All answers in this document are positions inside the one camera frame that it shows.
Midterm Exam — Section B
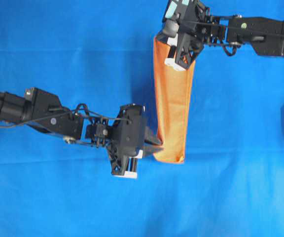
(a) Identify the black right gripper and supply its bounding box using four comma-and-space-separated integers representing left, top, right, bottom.
156, 0, 210, 71

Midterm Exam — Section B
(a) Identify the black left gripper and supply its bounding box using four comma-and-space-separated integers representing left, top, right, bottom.
107, 104, 163, 178

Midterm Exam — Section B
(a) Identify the orange towel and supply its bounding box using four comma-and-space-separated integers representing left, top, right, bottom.
153, 38, 195, 164

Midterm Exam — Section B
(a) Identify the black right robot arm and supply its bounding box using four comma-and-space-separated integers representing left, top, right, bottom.
156, 0, 284, 71

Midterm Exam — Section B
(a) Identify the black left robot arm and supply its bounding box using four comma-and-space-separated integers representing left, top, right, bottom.
0, 87, 163, 179

